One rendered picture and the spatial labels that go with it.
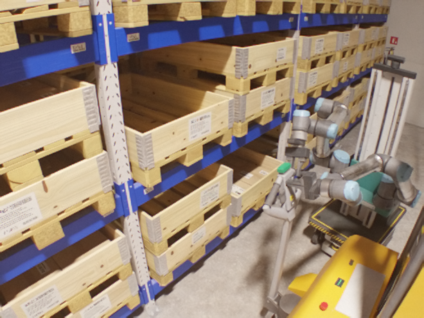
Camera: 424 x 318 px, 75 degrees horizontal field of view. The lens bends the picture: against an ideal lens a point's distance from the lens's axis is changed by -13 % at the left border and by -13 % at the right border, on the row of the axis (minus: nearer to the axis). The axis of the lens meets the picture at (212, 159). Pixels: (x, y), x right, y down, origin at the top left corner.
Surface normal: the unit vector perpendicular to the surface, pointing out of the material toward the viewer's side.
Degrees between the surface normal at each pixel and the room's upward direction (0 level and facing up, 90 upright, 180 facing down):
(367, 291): 0
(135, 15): 90
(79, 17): 90
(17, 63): 90
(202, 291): 0
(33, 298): 90
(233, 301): 0
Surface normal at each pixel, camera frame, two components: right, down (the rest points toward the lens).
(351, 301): 0.00, -0.87
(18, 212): 0.76, 0.33
